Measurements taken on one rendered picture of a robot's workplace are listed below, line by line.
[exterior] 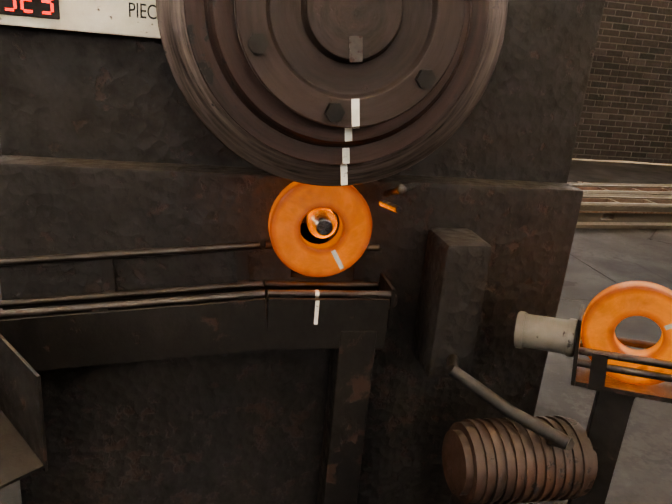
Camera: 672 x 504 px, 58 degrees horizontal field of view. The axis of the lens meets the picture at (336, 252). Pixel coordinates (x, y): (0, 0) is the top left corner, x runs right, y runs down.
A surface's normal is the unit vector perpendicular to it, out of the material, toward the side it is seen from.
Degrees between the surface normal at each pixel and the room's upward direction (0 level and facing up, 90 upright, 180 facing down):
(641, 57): 90
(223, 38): 90
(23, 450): 5
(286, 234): 90
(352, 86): 90
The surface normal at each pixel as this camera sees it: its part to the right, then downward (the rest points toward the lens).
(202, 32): 0.18, 0.33
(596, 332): -0.41, 0.25
